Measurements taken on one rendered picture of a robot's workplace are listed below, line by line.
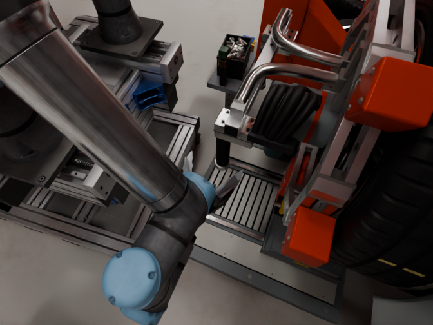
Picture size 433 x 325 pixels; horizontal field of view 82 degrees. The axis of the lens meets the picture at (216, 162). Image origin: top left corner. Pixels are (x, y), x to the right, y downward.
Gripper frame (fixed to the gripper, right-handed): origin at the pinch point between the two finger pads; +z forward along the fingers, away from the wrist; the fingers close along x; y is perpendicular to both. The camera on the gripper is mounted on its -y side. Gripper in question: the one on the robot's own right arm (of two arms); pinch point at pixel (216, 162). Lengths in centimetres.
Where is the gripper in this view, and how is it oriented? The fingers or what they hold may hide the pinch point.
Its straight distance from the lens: 61.1
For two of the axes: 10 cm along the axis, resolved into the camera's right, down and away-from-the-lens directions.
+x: -9.2, -3.4, 2.0
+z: 3.9, -8.0, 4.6
